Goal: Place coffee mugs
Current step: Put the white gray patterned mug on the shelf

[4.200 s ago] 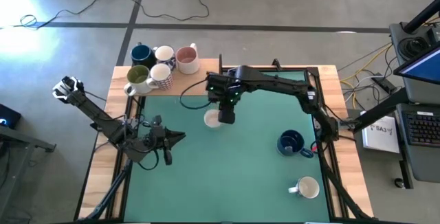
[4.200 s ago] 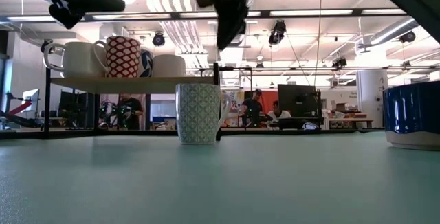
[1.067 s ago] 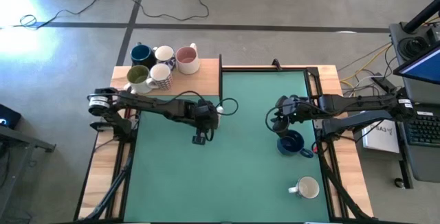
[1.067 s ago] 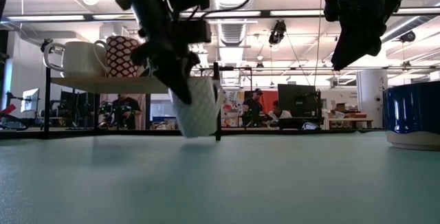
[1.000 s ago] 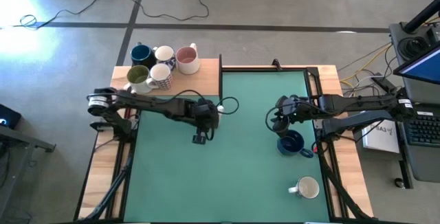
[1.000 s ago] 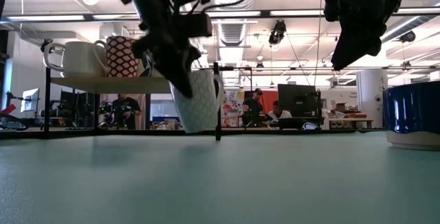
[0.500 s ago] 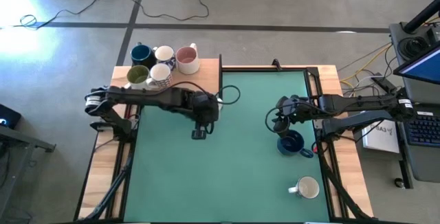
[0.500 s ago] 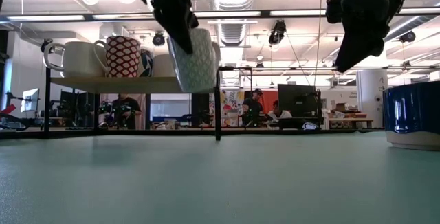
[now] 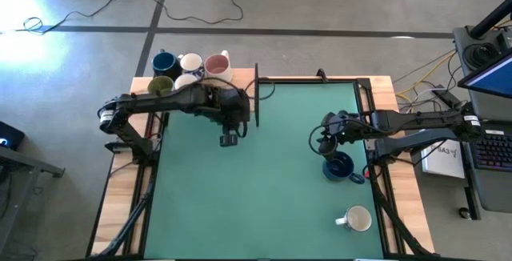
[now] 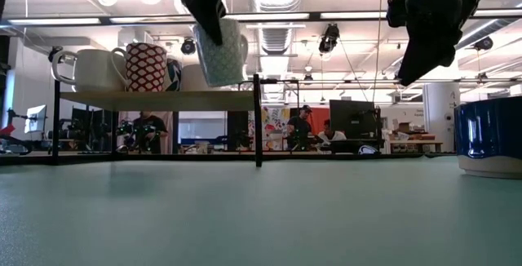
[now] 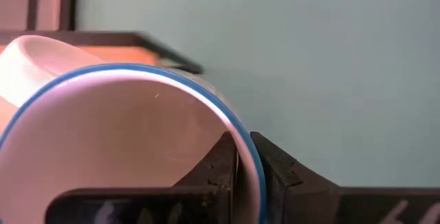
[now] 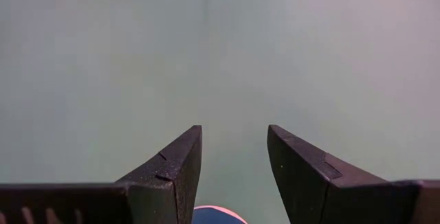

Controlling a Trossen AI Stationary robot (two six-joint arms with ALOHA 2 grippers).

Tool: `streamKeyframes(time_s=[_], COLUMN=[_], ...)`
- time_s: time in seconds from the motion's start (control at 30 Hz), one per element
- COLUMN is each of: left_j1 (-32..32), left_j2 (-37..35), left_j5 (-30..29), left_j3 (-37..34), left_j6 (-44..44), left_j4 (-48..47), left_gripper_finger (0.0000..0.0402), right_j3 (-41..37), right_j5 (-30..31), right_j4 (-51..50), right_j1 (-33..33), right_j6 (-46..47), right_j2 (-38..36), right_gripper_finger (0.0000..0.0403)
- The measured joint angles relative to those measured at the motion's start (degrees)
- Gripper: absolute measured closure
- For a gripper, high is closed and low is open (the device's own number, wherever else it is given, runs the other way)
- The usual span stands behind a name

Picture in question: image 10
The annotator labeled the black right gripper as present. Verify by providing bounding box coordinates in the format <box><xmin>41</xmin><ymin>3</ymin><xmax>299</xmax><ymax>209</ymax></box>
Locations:
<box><xmin>398</xmin><ymin>0</ymin><xmax>464</xmax><ymax>86</ymax></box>

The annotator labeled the green leaf lattice mug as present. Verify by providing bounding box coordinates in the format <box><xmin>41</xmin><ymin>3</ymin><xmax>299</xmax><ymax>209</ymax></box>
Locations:
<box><xmin>194</xmin><ymin>17</ymin><xmax>249</xmax><ymax>88</ymax></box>

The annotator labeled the white mug pink interior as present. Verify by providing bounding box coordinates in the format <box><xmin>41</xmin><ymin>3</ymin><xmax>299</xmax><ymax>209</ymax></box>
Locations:
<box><xmin>180</xmin><ymin>64</ymin><xmax>211</xmax><ymax>92</ymax></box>

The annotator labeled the red lattice pattern mug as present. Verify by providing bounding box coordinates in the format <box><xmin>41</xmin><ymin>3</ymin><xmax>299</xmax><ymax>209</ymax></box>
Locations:
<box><xmin>110</xmin><ymin>42</ymin><xmax>168</xmax><ymax>93</ymax></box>

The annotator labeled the navy mug ring handle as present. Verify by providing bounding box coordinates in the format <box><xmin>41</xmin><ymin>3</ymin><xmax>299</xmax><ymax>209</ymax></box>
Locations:
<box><xmin>453</xmin><ymin>95</ymin><xmax>522</xmax><ymax>180</ymax></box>

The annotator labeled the white mug green interior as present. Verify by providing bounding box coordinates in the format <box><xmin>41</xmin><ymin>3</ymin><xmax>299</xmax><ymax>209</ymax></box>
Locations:
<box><xmin>51</xmin><ymin>48</ymin><xmax>126</xmax><ymax>93</ymax></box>

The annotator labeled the white monitor on arm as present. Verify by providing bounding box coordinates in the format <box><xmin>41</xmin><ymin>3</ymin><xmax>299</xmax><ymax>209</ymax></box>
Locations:
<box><xmin>23</xmin><ymin>104</ymin><xmax>48</xmax><ymax>135</ymax></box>

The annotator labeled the white round column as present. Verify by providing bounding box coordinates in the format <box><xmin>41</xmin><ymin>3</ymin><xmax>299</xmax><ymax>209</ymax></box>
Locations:
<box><xmin>422</xmin><ymin>82</ymin><xmax>462</xmax><ymax>153</ymax></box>

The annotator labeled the wooden table with boxes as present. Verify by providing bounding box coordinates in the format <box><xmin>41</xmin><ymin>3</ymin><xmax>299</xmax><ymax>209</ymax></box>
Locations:
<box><xmin>385</xmin><ymin>121</ymin><xmax>445</xmax><ymax>153</ymax></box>

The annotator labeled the black monitor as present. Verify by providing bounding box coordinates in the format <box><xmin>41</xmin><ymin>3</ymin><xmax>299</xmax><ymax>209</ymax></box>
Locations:
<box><xmin>329</xmin><ymin>99</ymin><xmax>384</xmax><ymax>155</ymax></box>

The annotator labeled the overhead light bar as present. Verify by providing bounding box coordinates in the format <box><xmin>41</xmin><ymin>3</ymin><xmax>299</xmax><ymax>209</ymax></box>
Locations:
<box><xmin>0</xmin><ymin>11</ymin><xmax>522</xmax><ymax>25</ymax></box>

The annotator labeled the red panel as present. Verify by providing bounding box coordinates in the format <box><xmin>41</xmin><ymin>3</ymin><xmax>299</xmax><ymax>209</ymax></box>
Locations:
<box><xmin>309</xmin><ymin>107</ymin><xmax>331</xmax><ymax>136</ymax></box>

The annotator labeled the pink curtain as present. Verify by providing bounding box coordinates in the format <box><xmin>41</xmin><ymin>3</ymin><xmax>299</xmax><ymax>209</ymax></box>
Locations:
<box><xmin>117</xmin><ymin>110</ymin><xmax>175</xmax><ymax>155</ymax></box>

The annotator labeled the colourful floral poster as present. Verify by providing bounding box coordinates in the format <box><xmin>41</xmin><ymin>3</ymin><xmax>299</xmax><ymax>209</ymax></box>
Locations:
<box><xmin>260</xmin><ymin>106</ymin><xmax>291</xmax><ymax>152</ymax></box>

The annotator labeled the green table mat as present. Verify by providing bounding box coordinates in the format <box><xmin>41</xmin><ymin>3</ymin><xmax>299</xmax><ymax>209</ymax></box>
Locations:
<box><xmin>0</xmin><ymin>155</ymin><xmax>522</xmax><ymax>266</ymax></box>

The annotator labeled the black ceiling camera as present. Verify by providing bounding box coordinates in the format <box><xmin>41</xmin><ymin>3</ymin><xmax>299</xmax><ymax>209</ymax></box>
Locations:
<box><xmin>180</xmin><ymin>38</ymin><xmax>197</xmax><ymax>56</ymax></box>
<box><xmin>317</xmin><ymin>24</ymin><xmax>341</xmax><ymax>54</ymax></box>
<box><xmin>472</xmin><ymin>36</ymin><xmax>494</xmax><ymax>51</ymax></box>
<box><xmin>47</xmin><ymin>45</ymin><xmax>65</xmax><ymax>64</ymax></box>

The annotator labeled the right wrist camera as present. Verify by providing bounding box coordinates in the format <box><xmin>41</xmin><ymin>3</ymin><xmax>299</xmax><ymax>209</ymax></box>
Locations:
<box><xmin>386</xmin><ymin>0</ymin><xmax>410</xmax><ymax>29</ymax></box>

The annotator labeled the wooden shelf black frame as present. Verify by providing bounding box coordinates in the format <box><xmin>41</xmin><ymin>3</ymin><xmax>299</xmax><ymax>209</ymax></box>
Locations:
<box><xmin>51</xmin><ymin>73</ymin><xmax>264</xmax><ymax>168</ymax></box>

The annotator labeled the black aluminium table frame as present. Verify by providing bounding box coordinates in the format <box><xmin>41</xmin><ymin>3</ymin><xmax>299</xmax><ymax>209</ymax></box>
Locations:
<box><xmin>0</xmin><ymin>153</ymin><xmax>458</xmax><ymax>166</ymax></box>

